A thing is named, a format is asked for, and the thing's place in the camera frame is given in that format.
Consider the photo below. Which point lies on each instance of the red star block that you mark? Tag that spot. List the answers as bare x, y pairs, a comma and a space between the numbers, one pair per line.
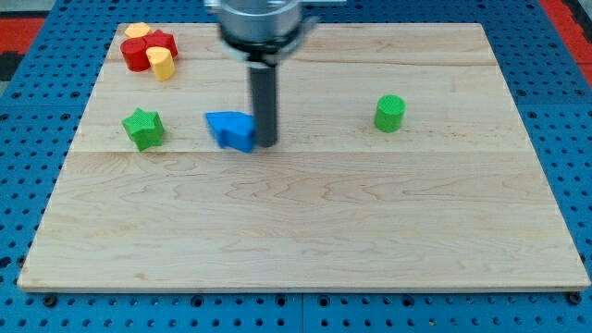
163, 39

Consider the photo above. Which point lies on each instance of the blue cube block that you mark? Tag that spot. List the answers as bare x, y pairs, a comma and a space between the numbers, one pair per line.
232, 129

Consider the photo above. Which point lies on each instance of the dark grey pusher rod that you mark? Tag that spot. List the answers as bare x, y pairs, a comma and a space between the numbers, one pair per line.
264, 98

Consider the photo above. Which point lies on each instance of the yellow block at back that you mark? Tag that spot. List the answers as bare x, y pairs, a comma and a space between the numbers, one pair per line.
138, 30

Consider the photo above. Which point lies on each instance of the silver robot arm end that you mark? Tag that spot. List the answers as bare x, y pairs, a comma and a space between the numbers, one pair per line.
261, 33

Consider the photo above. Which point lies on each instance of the green cylinder block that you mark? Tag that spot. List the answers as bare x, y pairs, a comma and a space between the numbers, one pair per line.
390, 110

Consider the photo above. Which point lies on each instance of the yellow heart block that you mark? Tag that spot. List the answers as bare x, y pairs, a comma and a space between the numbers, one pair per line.
161, 62

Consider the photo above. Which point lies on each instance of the green star block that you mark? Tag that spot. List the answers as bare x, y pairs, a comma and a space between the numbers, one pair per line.
144, 128

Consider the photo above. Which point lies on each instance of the red cylinder block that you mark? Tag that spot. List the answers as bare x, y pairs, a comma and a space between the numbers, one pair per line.
134, 54

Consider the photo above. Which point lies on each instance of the wooden board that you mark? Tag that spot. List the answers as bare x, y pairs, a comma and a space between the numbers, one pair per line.
453, 201

